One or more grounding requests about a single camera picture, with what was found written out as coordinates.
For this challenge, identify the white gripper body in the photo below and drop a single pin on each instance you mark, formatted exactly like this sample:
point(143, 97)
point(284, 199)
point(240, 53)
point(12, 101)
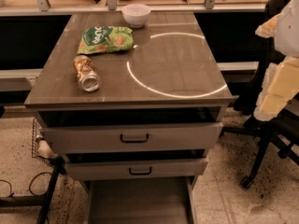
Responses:
point(288, 32)

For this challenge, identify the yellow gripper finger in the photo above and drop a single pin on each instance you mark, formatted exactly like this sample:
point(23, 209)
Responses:
point(280, 85)
point(268, 28)

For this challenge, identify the orange soda can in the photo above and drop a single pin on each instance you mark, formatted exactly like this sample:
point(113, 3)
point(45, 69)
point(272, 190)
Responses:
point(88, 79)

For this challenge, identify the white bowl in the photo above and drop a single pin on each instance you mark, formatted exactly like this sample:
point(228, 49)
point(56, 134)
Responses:
point(136, 15)

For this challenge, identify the grey drawer cabinet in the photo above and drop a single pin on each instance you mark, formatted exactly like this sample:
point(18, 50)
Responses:
point(169, 77)

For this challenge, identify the green chip bag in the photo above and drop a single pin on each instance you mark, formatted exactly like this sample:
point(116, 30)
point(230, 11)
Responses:
point(105, 39)

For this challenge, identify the black metal stand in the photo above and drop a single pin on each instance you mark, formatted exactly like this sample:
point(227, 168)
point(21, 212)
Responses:
point(42, 200)

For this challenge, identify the wire basket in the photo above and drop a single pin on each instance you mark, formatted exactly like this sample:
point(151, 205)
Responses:
point(41, 150)

